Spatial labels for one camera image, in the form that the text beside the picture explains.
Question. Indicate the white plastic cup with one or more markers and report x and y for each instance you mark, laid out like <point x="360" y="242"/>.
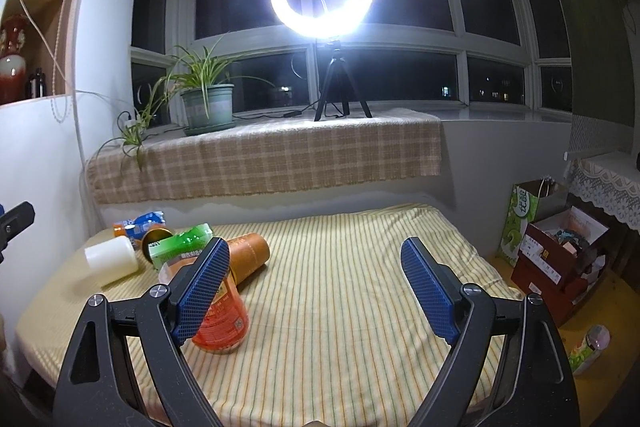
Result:
<point x="112" y="259"/>

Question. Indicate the blue snack packet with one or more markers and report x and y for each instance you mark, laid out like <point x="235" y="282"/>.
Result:
<point x="147" y="222"/>

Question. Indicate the white lace cloth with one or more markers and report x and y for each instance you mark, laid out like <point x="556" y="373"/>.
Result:
<point x="607" y="187"/>

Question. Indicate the green plant saucer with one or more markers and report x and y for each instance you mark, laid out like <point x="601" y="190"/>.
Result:
<point x="210" y="128"/>

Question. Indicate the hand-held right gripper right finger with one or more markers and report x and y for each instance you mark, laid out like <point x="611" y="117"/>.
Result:
<point x="430" y="292"/>

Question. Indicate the small orange can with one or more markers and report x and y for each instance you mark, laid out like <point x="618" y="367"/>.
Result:
<point x="120" y="228"/>

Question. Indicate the white window frame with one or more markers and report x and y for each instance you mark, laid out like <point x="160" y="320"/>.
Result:
<point x="462" y="44"/>

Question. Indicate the yellow striped bed sheet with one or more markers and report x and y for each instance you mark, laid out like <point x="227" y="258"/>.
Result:
<point x="340" y="307"/>

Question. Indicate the orange plastic bottle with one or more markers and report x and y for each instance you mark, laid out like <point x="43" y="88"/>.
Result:
<point x="225" y="317"/>

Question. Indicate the round gold can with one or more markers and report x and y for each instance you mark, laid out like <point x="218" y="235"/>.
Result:
<point x="150" y="242"/>

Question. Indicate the brown paper cup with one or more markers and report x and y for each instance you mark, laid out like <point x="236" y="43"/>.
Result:
<point x="250" y="254"/>

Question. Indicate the red ceramic vase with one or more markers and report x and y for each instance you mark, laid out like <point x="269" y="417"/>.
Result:
<point x="11" y="72"/>

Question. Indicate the dark red cardboard box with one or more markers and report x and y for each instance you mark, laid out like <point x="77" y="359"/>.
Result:
<point x="542" y="279"/>

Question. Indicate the small dark bottle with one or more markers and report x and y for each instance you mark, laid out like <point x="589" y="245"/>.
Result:
<point x="36" y="84"/>

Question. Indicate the white power strip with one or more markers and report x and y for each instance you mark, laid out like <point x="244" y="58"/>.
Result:
<point x="131" y="119"/>

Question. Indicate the beige checked cloth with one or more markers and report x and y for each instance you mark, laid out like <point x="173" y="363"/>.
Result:
<point x="300" y="157"/>

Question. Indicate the green bottle with pink cap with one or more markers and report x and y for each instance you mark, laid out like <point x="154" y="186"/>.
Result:
<point x="590" y="349"/>

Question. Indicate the spider plant in green pot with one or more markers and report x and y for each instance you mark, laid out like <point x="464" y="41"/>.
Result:
<point x="207" y="104"/>

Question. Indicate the green paper bag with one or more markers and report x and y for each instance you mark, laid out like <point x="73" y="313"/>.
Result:
<point x="517" y="222"/>

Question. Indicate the black tripod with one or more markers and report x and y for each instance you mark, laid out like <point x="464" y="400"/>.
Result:
<point x="334" y="72"/>

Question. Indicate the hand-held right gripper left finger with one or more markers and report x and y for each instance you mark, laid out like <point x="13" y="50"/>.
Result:
<point x="200" y="292"/>

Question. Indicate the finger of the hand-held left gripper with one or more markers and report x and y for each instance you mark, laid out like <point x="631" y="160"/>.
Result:
<point x="17" y="217"/>

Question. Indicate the green cardboard box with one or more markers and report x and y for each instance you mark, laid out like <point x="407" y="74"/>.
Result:
<point x="177" y="244"/>

